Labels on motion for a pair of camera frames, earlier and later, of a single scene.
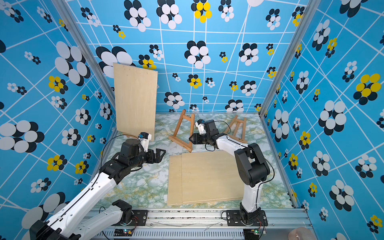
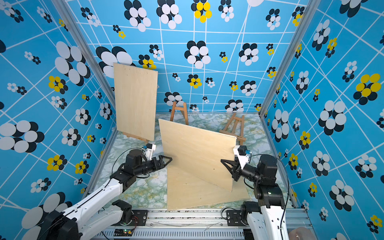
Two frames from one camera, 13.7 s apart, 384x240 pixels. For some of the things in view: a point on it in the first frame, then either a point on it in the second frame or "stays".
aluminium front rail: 204,225 stays
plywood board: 210,176 -> 198,152
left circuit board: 123,232 stays
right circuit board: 251,234 stays
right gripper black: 196,137 -> 236,171
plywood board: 136,91 stays
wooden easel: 179,142 -> 183,110
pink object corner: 301,233 stays
